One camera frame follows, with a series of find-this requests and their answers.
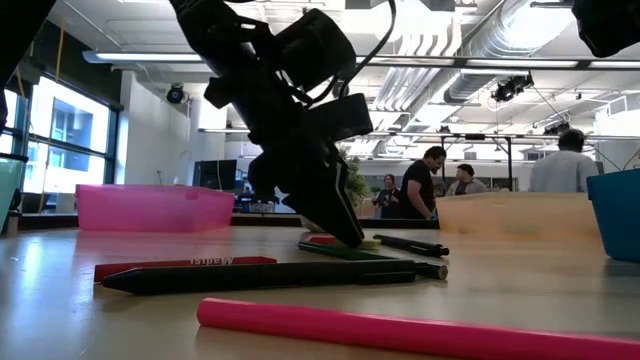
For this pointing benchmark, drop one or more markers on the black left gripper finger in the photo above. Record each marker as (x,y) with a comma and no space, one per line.
(325,200)
(267,177)

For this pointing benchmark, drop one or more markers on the pink eraser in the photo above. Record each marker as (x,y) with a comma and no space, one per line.
(320,239)

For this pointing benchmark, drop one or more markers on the green pencil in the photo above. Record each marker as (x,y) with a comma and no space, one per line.
(345,252)

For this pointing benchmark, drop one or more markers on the yellow eraser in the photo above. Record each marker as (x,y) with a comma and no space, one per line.
(371,245)

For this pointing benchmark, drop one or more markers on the black pen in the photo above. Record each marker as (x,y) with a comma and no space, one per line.
(410,245)
(250,277)

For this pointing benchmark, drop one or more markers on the red marker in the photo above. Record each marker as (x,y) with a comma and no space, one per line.
(150,266)

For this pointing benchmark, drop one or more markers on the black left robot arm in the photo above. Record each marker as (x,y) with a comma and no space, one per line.
(215,30)

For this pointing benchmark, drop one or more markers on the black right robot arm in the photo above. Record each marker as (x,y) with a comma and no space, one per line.
(610,25)

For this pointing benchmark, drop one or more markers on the green artificial plant in pot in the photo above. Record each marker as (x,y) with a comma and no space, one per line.
(356,185)

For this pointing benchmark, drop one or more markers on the black computer monitor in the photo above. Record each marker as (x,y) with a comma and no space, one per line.
(215,175)

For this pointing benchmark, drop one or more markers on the person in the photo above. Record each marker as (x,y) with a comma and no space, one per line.
(562,170)
(417,185)
(465,185)
(387,197)

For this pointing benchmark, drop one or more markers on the black round ceiling speaker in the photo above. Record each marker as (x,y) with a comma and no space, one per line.
(175,93)

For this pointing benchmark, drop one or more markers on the pink translucent plastic bin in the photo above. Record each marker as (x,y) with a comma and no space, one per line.
(150,207)

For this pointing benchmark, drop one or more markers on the white ceiling light bar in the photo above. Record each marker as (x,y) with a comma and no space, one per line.
(145,57)

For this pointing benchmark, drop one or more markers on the large office window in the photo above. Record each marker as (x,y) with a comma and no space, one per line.
(65,140)

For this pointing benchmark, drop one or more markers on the black ceiling spotlight cluster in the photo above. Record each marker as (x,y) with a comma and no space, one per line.
(510,87)

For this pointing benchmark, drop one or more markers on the long ceiling light beam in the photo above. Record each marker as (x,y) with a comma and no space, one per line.
(520,63)

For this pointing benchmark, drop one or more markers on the blue plastic bin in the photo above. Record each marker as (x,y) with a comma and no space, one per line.
(617,215)

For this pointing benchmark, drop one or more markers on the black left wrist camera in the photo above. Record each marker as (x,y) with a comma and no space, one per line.
(315,47)

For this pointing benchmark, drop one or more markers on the black neighbouring rig frame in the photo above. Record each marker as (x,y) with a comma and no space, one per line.
(509,160)

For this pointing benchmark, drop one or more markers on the silver ceiling air duct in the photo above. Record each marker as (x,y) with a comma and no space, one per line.
(500,45)

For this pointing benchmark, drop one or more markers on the black aluminium table frame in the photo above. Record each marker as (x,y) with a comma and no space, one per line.
(15,30)

